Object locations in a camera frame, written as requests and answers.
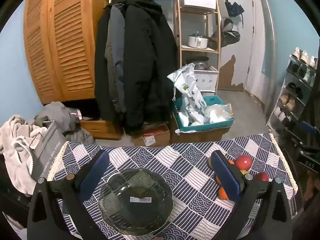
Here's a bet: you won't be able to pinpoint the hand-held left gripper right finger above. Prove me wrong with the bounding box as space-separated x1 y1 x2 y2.
210 150 293 240

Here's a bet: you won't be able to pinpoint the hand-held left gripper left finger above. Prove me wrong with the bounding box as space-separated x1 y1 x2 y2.
26 149 110 240

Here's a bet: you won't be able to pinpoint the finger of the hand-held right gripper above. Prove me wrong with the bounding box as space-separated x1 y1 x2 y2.
280 133 318 155
300 121 320 137

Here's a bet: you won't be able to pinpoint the dark glass bowl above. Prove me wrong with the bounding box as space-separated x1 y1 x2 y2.
98 168 174 236

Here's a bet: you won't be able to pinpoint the person's right hand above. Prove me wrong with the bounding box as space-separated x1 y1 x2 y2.
303 170 317 210

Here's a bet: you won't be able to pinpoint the shoe rack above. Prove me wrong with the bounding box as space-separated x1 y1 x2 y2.
265 54 320 140

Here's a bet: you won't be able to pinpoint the wooden drawer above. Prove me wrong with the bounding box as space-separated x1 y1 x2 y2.
79 119 123 140

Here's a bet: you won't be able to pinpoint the large cardboard box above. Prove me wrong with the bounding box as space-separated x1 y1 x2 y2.
170 115 230 144

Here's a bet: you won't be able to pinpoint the teal plastic basket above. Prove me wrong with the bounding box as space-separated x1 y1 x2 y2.
174 95 235 133

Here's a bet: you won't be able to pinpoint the grey tote bag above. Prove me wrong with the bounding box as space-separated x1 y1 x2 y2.
30 121 68 183

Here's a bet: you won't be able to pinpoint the blue white patterned tablecloth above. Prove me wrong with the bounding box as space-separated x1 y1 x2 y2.
47 133 298 240

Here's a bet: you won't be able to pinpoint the clear plastic bag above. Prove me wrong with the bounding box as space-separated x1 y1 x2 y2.
204 104 234 125

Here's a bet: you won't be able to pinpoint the cardboard box with red label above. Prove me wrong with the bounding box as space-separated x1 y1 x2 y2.
124 124 171 147

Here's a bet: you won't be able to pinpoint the olive green garment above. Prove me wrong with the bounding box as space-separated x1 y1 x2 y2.
34 116 49 127

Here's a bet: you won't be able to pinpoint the rows of shoes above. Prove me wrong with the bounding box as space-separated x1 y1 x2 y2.
274 47 319 128

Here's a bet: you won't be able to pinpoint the printed white plastic bag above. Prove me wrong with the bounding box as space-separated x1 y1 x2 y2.
167 64 208 127

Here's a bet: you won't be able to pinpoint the white patterned box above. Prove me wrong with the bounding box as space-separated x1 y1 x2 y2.
194 67 219 92

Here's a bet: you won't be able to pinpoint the black jacket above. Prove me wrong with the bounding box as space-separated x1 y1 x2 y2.
94 5 113 120

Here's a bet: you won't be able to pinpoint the white door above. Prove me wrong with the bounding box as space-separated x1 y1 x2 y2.
246 0 265 98

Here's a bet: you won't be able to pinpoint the black hooded coat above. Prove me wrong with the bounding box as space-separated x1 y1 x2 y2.
124 0 178 133

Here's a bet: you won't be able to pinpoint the steel pot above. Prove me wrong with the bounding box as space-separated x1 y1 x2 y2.
192 57 209 71

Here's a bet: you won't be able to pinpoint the dark hanging bag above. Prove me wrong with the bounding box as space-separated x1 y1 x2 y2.
207 17 241 50

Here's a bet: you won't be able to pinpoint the grey jacket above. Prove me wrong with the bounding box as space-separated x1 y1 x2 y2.
106 2 127 114

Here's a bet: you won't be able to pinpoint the wooden louvered wardrobe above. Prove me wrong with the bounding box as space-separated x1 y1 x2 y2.
24 0 108 105

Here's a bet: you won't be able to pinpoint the wooden shelf rack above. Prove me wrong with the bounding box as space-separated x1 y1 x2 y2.
175 0 222 98

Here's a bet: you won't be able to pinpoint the white storage box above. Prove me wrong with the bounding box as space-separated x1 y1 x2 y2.
179 0 217 10

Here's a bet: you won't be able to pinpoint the silver metal post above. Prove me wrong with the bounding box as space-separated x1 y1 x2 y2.
259 0 279 105

